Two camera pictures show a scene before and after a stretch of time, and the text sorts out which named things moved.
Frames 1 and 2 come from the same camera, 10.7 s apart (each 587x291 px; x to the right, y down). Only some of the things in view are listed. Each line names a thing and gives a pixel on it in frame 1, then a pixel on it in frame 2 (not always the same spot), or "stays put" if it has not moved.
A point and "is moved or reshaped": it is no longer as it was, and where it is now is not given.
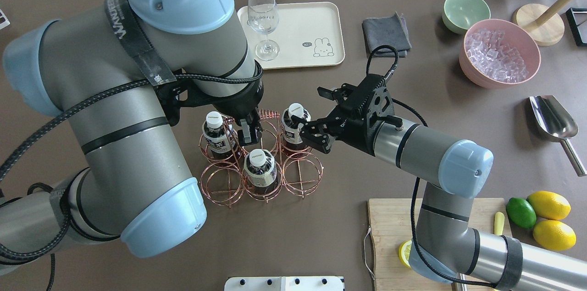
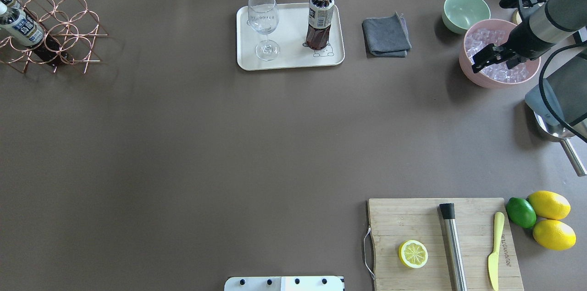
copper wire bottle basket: [250, 159] is moved or reshaped
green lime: [520, 212] stays put
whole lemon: [549, 205] stays put
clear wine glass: [263, 18] stays put
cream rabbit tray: [308, 34] stays put
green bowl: [462, 10] stays put
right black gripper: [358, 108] -> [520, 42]
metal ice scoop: [555, 124] stays put
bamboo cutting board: [391, 222] stays put
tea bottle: [216, 137] -> [19, 27]
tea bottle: [291, 129] -> [320, 12]
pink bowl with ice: [496, 53] stays put
